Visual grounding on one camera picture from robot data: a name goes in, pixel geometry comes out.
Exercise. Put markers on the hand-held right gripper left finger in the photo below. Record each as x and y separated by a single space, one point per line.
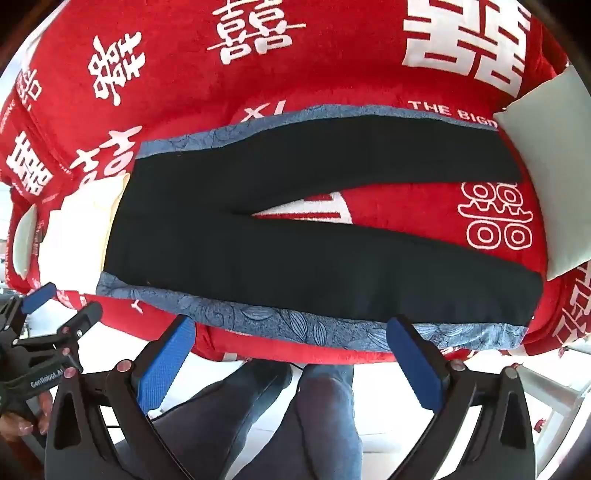
162 369

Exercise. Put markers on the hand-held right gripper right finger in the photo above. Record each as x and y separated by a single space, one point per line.
411 357

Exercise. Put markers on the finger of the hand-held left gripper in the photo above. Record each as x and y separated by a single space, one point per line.
39 297
83 321

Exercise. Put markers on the black pants with blue trim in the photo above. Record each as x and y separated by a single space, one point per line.
277 258

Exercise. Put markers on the person's left hand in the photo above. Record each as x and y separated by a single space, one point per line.
41 415

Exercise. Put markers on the pale green cushion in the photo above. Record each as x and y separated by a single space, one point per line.
23 240

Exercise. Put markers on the cream cloth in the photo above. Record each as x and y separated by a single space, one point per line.
78 230

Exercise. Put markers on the person's right leg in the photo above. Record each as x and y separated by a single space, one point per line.
323 415

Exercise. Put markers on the white pillow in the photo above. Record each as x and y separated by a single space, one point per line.
554 161

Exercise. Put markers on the red printed blanket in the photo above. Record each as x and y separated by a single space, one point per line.
323 60

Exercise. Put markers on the white metal frame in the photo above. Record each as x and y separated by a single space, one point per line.
554 392

